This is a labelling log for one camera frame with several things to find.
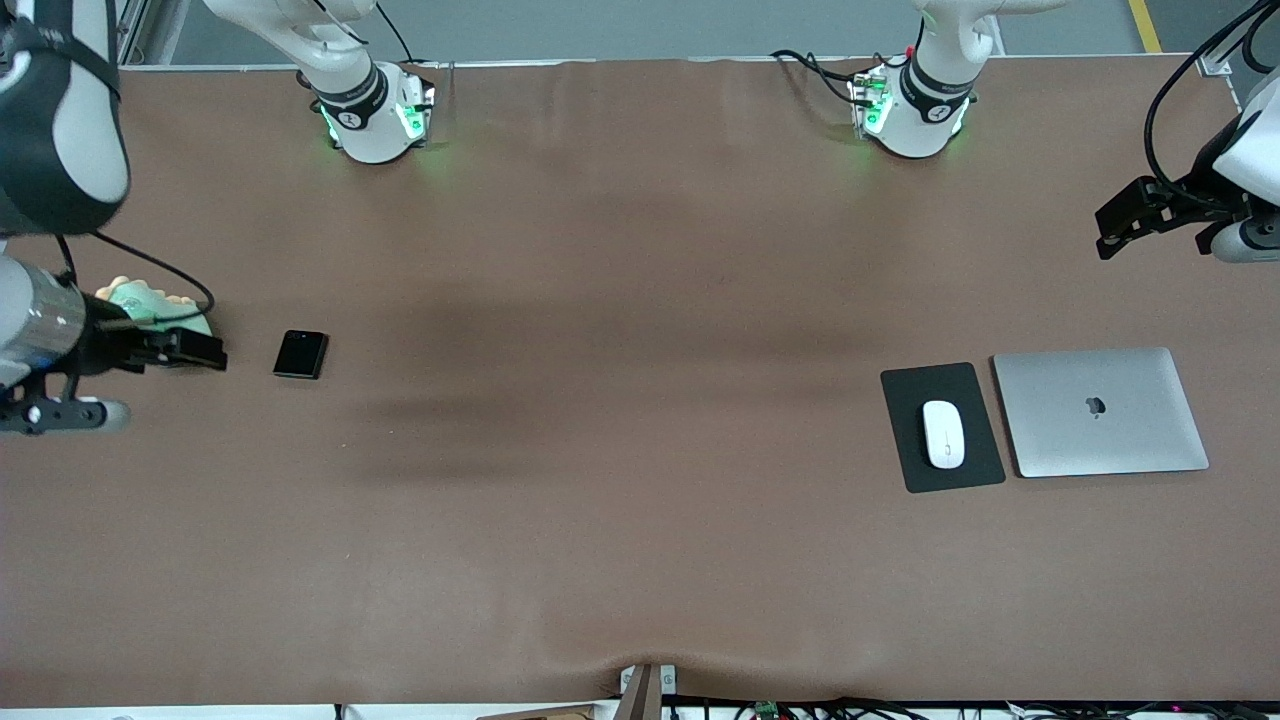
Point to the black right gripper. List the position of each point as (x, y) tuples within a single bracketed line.
[(108, 343)]

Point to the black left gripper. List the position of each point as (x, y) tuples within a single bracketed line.
[(1196, 194)]

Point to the black flip phone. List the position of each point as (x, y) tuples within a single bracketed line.
[(300, 355)]

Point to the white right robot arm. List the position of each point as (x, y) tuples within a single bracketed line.
[(60, 120)]

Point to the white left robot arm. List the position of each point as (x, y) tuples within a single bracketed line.
[(915, 110)]

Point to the black rectangular mouse pad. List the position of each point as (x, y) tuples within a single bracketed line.
[(905, 440)]

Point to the green plush dinosaur toy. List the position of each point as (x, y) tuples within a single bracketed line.
[(150, 298)]

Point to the silver closed laptop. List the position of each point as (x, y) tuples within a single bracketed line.
[(1100, 440)]

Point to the brown table cover mat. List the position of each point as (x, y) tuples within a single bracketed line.
[(600, 400)]

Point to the green circuit board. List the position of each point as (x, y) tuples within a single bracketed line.
[(767, 709)]

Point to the silver corner bracket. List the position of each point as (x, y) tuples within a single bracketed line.
[(1217, 64)]

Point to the aluminium frame profile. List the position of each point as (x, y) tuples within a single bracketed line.
[(150, 35)]

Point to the silver camera mount bracket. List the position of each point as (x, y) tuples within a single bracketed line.
[(645, 690)]

